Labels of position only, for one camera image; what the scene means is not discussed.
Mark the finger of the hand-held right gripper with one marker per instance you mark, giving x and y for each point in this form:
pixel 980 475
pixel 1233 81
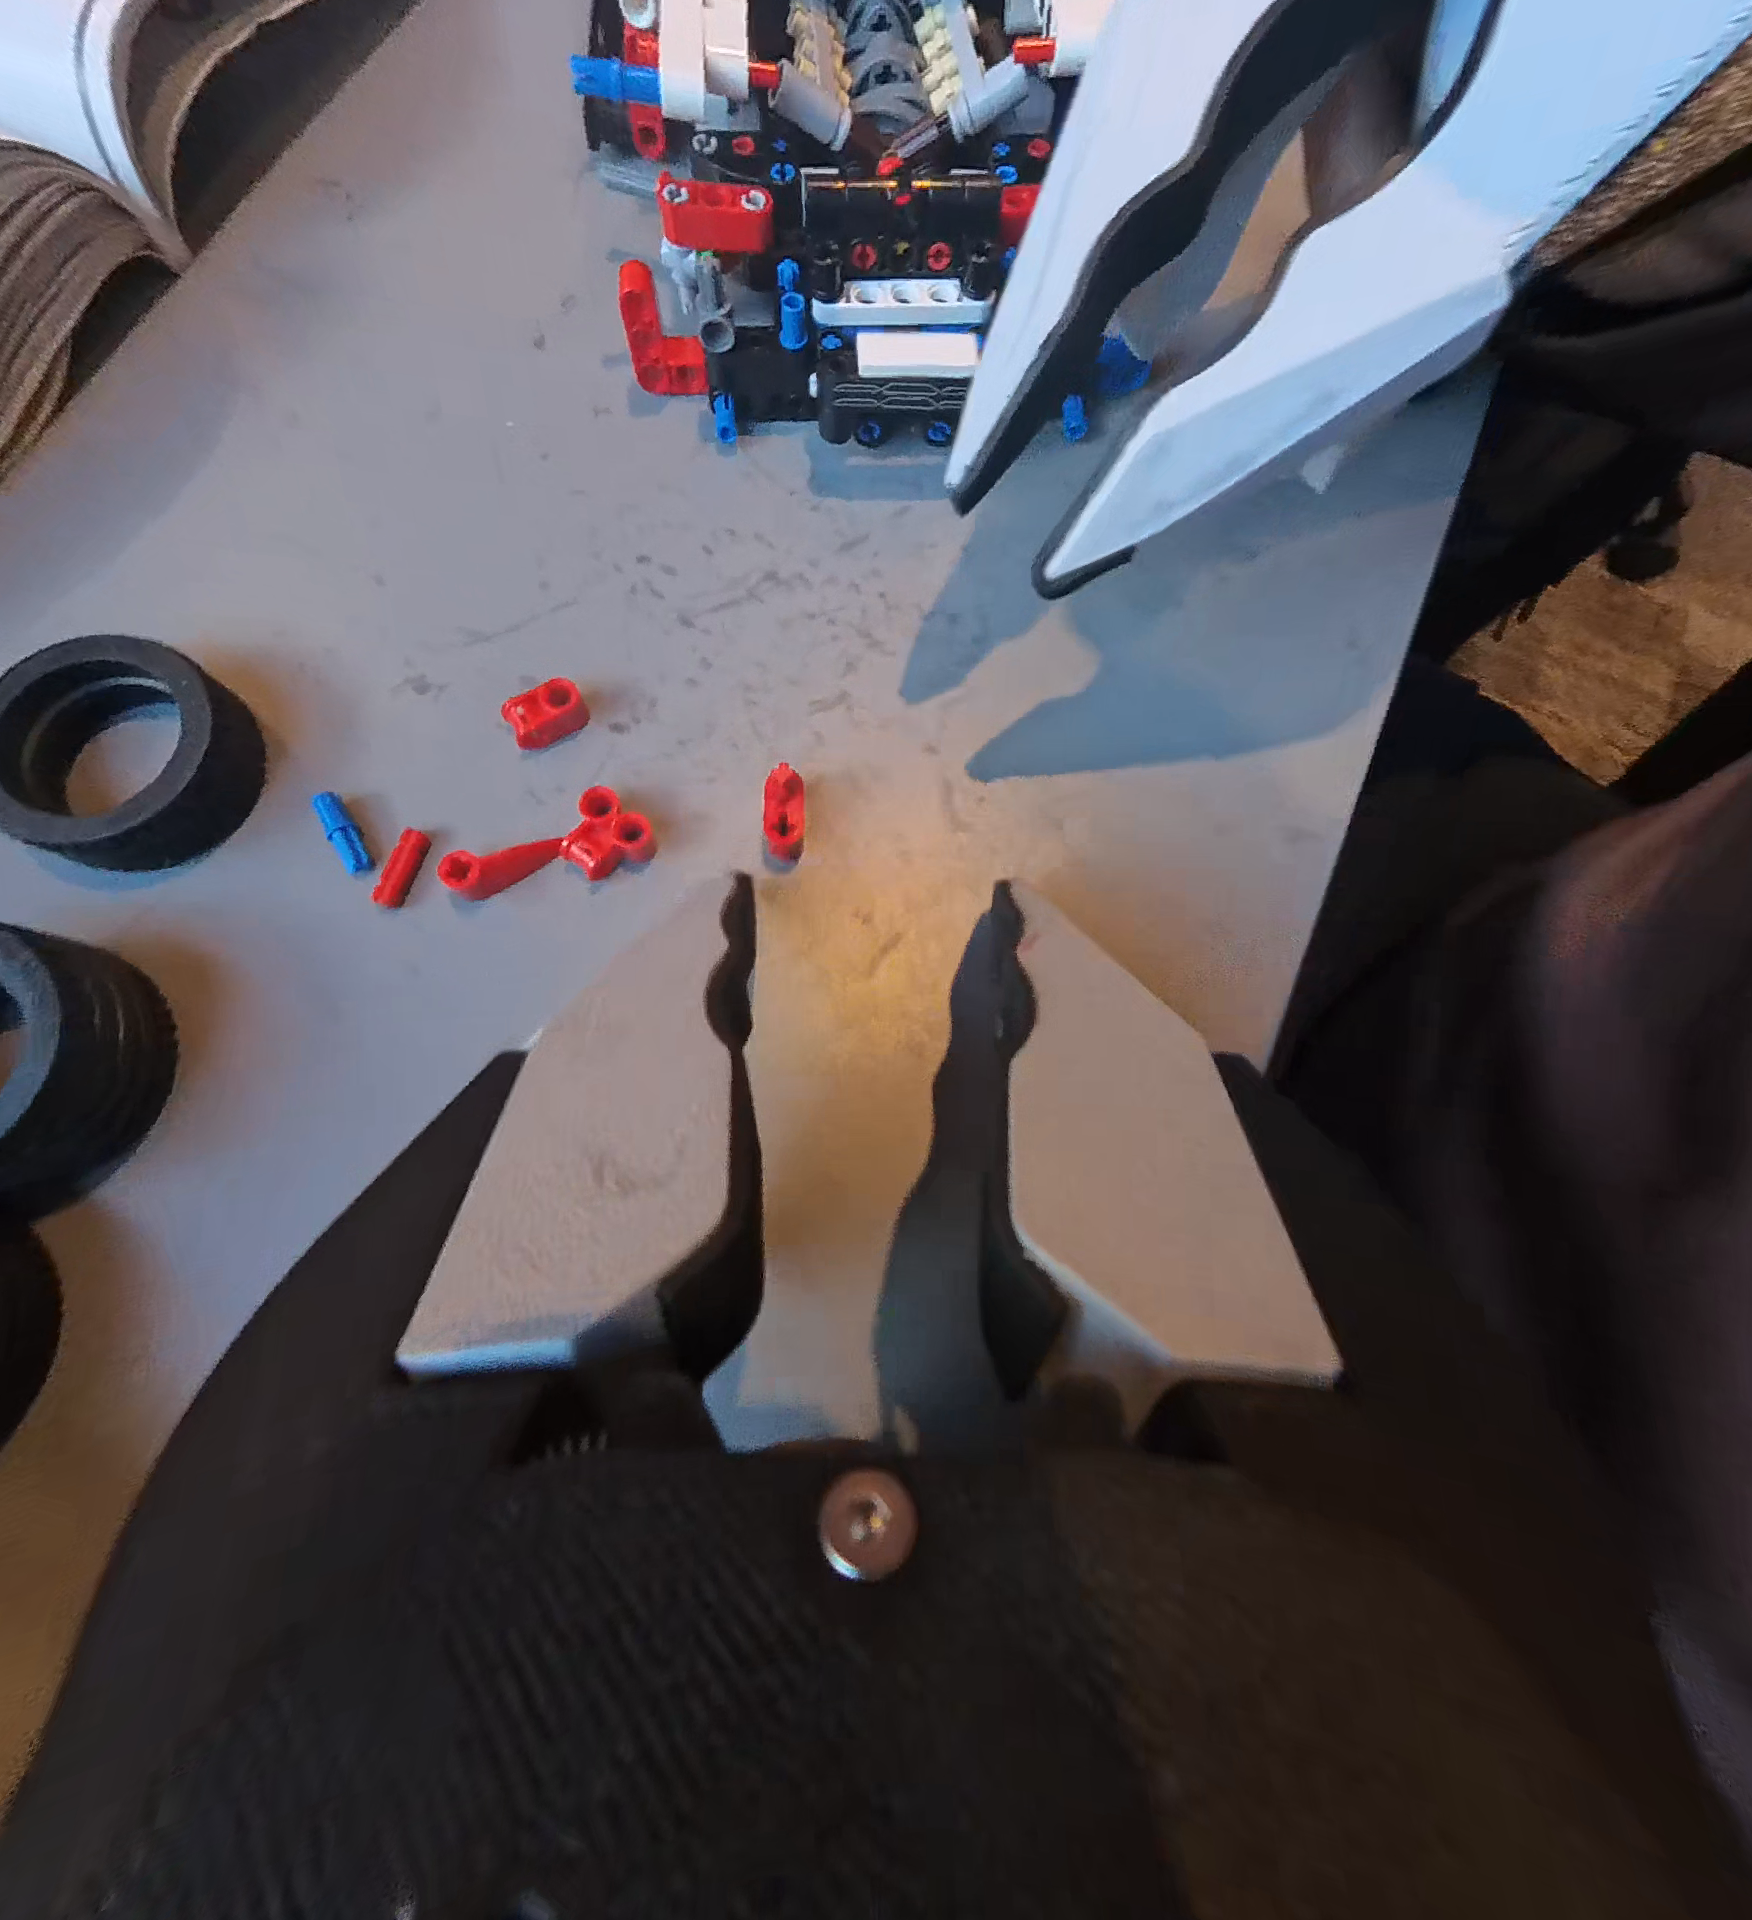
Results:
pixel 1088 149
pixel 1416 301

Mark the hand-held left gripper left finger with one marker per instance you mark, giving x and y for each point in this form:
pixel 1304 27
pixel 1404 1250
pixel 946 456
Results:
pixel 576 1201

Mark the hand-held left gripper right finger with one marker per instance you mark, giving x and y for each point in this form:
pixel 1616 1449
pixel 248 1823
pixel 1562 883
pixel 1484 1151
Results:
pixel 1176 1201

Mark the toy brick race car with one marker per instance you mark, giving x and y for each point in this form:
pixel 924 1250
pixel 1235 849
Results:
pixel 876 224

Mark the red connector pin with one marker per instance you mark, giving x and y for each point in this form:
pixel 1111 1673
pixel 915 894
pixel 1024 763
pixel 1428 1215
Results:
pixel 402 867

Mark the blue connector pin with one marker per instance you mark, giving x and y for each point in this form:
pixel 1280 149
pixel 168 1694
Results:
pixel 342 833

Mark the red thin oval link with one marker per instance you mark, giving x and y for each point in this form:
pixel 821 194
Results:
pixel 782 810

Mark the grey desk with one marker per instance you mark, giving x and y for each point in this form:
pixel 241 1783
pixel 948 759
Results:
pixel 517 525

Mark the person's right hand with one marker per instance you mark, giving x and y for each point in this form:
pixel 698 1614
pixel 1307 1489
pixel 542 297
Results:
pixel 1355 135

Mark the red pointed tooth piece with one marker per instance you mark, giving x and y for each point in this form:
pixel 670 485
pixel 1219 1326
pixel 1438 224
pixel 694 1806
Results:
pixel 494 867

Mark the red triple-hole connector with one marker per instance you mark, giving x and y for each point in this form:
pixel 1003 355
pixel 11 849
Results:
pixel 610 829

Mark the person's brown shirt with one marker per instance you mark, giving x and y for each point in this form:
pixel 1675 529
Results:
pixel 1642 1201

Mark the red two-hole connector block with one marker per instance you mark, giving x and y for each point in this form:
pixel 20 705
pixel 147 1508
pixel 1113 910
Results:
pixel 545 713

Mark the toy car instruction booklet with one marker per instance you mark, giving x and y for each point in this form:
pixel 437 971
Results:
pixel 7 329

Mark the yellow-cornered white booklet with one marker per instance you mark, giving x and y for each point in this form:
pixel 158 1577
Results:
pixel 7 44

